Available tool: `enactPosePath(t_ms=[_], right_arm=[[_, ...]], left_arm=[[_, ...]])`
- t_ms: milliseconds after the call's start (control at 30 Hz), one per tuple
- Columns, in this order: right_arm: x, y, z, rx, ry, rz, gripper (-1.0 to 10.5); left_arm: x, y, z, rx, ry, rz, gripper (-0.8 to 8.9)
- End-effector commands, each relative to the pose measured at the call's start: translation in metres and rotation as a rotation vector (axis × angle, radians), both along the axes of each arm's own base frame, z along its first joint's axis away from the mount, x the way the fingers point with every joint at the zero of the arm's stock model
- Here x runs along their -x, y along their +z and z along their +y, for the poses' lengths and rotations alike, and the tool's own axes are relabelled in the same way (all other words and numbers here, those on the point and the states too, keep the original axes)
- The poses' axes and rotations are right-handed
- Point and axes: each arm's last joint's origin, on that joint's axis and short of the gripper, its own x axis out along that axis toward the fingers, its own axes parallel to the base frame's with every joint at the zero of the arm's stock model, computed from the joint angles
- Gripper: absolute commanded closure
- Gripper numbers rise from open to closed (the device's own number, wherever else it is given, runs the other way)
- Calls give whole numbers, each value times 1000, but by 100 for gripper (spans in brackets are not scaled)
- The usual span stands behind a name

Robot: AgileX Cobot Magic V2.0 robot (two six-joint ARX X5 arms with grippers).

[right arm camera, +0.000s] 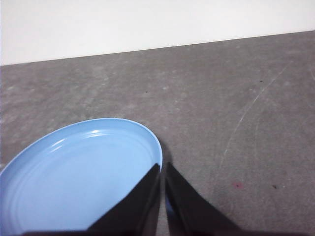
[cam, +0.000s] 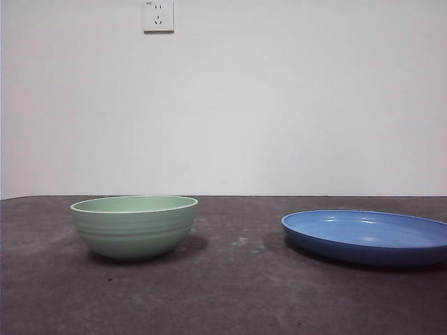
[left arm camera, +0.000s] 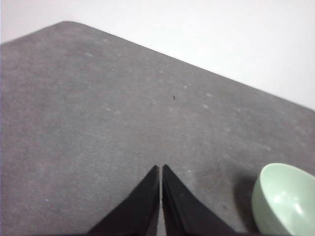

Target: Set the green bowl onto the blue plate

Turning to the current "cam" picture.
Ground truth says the green ribbed bowl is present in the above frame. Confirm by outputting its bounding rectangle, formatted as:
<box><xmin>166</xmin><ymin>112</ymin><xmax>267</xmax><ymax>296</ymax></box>
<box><xmin>69</xmin><ymin>195</ymin><xmax>199</xmax><ymax>261</ymax></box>

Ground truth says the blue round plate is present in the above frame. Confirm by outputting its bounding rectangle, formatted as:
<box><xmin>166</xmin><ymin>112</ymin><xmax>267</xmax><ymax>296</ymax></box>
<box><xmin>281</xmin><ymin>209</ymin><xmax>447</xmax><ymax>269</ymax></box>

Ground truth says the white wall power socket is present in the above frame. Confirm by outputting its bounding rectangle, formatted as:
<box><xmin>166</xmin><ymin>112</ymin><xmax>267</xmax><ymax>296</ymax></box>
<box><xmin>142</xmin><ymin>0</ymin><xmax>175</xmax><ymax>35</ymax></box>

